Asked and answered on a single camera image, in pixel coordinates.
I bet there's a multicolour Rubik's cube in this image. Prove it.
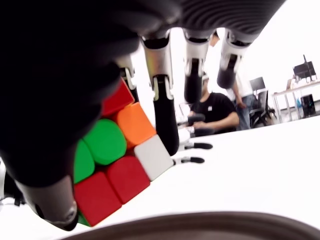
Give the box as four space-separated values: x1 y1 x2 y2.
72 77 175 228

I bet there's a small black monitor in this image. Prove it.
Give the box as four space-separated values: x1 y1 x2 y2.
292 54 316 82

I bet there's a large black monitor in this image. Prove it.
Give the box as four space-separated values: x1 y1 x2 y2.
249 76 266 92

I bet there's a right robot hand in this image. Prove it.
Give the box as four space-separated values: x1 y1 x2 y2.
0 0 287 232

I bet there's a seated person black shirt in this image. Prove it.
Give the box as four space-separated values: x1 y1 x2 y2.
178 74 241 137

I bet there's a white frame desk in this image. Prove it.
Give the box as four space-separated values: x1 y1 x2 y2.
271 79 320 123

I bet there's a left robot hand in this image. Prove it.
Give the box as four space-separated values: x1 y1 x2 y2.
172 112 216 167

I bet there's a dark brown round plate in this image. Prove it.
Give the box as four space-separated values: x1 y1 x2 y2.
59 211 320 240

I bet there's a black computer tower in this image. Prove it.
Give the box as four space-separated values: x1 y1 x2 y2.
300 94 316 117

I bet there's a black office chair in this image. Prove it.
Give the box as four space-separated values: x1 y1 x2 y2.
249 89 277 128

